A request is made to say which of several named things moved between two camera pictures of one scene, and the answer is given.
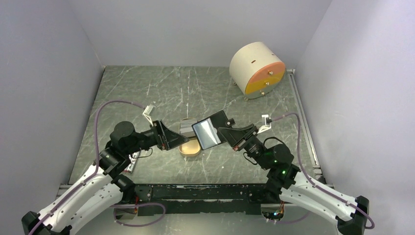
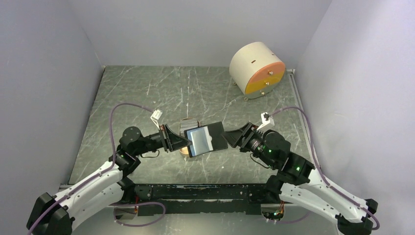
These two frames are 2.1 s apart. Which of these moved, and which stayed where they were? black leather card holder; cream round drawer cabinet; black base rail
Moved: black leather card holder
Stayed: black base rail; cream round drawer cabinet
